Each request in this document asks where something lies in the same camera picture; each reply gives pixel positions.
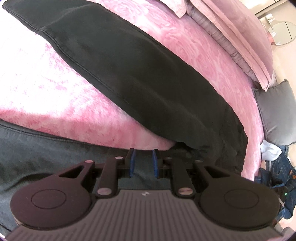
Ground black pants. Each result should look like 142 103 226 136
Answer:
0 0 249 232

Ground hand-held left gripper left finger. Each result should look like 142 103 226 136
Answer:
59 148 136 197

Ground light blue cloth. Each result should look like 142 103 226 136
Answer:
260 140 284 161

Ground blue jeans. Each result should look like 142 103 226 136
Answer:
254 145 296 219

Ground oval mirror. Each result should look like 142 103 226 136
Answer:
266 21 294 45

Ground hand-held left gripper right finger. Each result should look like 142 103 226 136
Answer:
151 148 234 197

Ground grey-blue cushion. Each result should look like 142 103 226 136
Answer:
253 79 296 146

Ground lavender striped pillow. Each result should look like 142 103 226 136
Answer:
187 2 263 82

